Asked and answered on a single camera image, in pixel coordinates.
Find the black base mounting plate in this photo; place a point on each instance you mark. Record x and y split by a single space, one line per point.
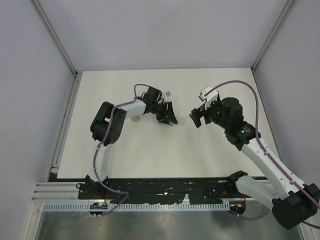
163 191

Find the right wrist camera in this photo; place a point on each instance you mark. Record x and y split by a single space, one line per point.
208 96

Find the aluminium frame corner post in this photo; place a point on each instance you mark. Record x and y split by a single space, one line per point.
273 33

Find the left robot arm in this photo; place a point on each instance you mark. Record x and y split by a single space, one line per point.
107 127

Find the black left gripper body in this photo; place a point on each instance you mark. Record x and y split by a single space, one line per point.
162 114

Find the left aluminium frame post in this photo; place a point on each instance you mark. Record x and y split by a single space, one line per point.
53 34

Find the clear pill bottle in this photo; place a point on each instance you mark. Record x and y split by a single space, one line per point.
136 118

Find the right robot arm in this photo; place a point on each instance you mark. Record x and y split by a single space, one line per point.
289 198

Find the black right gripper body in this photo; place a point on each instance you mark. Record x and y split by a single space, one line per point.
213 113

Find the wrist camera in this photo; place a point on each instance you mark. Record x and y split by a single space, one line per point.
167 96
208 96

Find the white slotted cable duct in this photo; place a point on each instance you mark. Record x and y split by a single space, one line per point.
98 207

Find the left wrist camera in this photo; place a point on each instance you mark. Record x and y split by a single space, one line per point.
167 96

